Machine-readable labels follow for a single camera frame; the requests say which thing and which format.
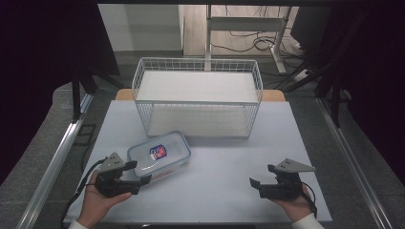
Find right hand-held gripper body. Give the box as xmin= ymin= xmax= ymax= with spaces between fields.
xmin=258 ymin=157 xmax=317 ymax=201

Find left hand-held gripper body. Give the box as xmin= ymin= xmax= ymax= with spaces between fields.
xmin=95 ymin=152 xmax=141 ymax=198

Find clear plastic food container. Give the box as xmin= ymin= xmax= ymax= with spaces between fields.
xmin=126 ymin=130 xmax=192 ymax=182

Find person's right hand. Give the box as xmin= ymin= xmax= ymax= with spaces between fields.
xmin=271 ymin=184 xmax=315 ymax=223

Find person's left hand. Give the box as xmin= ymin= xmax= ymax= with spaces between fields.
xmin=76 ymin=170 xmax=133 ymax=229

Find person's right white sleeve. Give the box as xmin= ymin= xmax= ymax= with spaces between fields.
xmin=290 ymin=212 xmax=326 ymax=229

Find person's white sleeve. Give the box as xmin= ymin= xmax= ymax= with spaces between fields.
xmin=290 ymin=212 xmax=326 ymax=229
xmin=68 ymin=219 xmax=89 ymax=229

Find person's left white sleeve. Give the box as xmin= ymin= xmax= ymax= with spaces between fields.
xmin=68 ymin=219 xmax=89 ymax=229

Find black stand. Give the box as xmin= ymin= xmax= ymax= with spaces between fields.
xmin=71 ymin=63 xmax=96 ymax=123
xmin=330 ymin=71 xmax=342 ymax=129

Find dark curtain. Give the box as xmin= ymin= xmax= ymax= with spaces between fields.
xmin=289 ymin=4 xmax=405 ymax=179
xmin=0 ymin=0 xmax=121 ymax=186

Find left hand-held gripper black cable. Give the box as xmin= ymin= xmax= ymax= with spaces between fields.
xmin=60 ymin=156 xmax=109 ymax=229

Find hand-held gripper black cable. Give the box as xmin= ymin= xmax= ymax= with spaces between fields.
xmin=300 ymin=180 xmax=319 ymax=219
xmin=60 ymin=156 xmax=109 ymax=229

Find right hand-held gripper black cable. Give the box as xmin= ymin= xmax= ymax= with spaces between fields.
xmin=300 ymin=180 xmax=319 ymax=219

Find aluminium rail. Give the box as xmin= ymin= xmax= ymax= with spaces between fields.
xmin=14 ymin=93 xmax=94 ymax=229
xmin=316 ymin=96 xmax=394 ymax=229

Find white wire basket shelf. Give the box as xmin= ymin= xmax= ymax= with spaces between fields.
xmin=131 ymin=56 xmax=265 ymax=139

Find black floor cables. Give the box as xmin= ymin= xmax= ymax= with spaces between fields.
xmin=209 ymin=5 xmax=305 ymax=58

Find white metal desk frame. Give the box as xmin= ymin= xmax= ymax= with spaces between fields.
xmin=203 ymin=4 xmax=292 ymax=74

